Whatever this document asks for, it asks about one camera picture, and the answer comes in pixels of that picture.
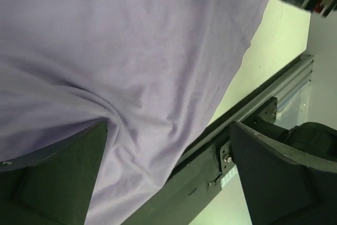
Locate purple t-shirt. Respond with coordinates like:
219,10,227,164
1,0,269,224

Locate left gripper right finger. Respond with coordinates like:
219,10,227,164
230,121,336,224

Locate right white cable duct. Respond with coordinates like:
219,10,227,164
221,166,237,189

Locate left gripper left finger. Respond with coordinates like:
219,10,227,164
1,122,107,225

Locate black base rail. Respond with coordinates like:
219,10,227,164
124,54,314,224

